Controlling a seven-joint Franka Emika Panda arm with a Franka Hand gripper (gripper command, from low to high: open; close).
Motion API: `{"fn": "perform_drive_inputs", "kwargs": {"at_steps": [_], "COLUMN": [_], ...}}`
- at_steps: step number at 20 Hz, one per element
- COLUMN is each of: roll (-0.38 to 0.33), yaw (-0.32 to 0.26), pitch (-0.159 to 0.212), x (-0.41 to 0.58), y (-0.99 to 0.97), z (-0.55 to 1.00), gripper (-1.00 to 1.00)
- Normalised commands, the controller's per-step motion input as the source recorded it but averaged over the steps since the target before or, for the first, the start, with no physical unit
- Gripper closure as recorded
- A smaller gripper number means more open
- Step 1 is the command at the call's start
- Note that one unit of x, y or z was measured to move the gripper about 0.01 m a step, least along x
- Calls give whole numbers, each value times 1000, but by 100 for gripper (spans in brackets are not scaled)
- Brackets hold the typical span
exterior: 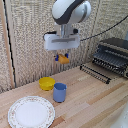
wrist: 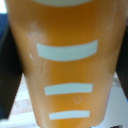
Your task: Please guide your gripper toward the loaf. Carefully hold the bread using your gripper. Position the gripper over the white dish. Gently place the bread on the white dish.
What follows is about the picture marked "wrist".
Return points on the dark blue gripper right finger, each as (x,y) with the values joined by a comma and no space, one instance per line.
(122,66)

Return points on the dark blue gripper left finger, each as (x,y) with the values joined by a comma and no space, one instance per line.
(10,76)

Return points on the orange bread loaf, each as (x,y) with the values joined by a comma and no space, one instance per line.
(66,73)

